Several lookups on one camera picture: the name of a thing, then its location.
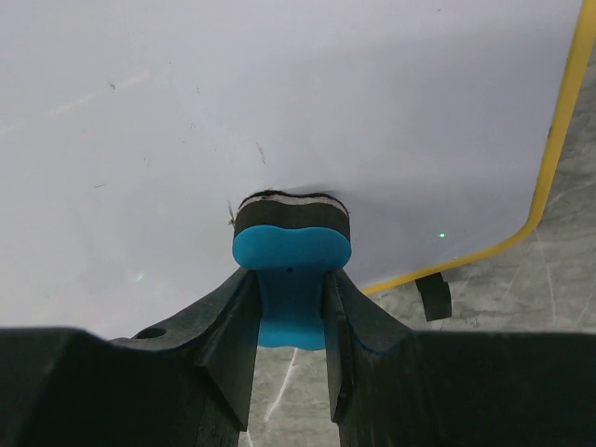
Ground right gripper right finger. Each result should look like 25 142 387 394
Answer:
323 271 595 446

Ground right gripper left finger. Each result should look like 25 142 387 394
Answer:
1 269 259 446

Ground blue whiteboard eraser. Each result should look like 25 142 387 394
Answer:
232 190 352 351

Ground yellow framed whiteboard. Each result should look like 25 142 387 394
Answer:
1 1 595 337

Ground wire whiteboard stand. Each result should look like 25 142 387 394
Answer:
414 272 453 321

